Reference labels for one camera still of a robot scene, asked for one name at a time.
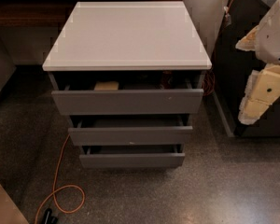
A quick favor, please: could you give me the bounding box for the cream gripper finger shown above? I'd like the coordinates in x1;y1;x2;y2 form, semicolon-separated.
238;63;280;125
235;25;259;51

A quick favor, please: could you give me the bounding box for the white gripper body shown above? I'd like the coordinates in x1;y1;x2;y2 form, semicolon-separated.
256;0;280;63

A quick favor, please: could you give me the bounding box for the yellow sponge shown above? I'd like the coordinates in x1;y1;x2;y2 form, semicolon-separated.
94;81;119;91

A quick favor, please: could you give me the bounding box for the grey top drawer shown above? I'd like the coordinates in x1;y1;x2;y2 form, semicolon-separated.
49;72;203;116

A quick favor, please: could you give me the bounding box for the grey drawer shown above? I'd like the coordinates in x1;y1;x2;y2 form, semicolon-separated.
79;145;185;168
68;115;193;146
49;72;203;116

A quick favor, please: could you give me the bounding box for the grey middle drawer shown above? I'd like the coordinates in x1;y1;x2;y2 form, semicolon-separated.
68;115;193;146

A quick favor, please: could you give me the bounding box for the grey bottom drawer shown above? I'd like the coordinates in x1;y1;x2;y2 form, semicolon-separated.
79;145;185;168

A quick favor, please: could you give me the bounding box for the black cabinet on right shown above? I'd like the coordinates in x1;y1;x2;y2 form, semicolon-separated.
212;0;280;137

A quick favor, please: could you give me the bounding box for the brown glass jar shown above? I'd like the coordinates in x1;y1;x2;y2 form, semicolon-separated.
161;71;173;89

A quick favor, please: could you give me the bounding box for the white cabinet countertop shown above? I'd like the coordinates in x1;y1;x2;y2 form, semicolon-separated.
43;1;212;71

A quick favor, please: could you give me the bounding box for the black plug on floor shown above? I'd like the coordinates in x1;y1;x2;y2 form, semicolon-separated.
41;208;58;224

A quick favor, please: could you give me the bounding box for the tan board corner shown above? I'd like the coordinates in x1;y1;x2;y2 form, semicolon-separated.
0;184;29;224

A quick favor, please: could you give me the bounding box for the orange cable on floor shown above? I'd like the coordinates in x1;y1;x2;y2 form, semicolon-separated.
34;133;86;224

